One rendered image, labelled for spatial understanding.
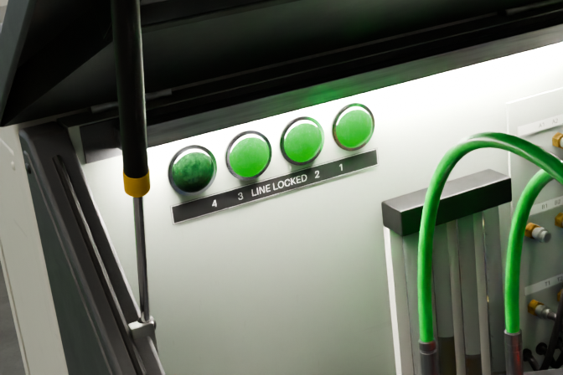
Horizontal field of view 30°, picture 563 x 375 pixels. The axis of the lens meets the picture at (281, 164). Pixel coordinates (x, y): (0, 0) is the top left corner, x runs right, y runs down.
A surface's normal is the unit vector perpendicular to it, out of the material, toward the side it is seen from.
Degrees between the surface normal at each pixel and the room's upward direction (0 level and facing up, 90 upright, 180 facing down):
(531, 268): 90
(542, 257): 90
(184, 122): 90
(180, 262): 90
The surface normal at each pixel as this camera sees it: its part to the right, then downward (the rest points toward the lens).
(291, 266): 0.45, 0.25
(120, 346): 0.22, -0.52
